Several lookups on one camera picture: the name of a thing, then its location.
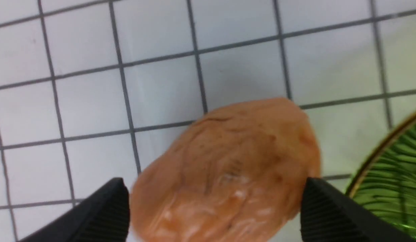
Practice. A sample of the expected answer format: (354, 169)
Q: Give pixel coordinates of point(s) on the green glass plate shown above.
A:
(385, 184)

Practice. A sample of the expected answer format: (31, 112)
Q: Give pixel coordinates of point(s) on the brown potato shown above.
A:
(235, 175)

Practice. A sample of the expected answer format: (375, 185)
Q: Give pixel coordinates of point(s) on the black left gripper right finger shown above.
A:
(327, 215)

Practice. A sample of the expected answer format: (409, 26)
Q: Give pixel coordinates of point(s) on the white grid tablecloth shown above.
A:
(94, 89)

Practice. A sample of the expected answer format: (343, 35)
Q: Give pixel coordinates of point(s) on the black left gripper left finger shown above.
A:
(102, 217)

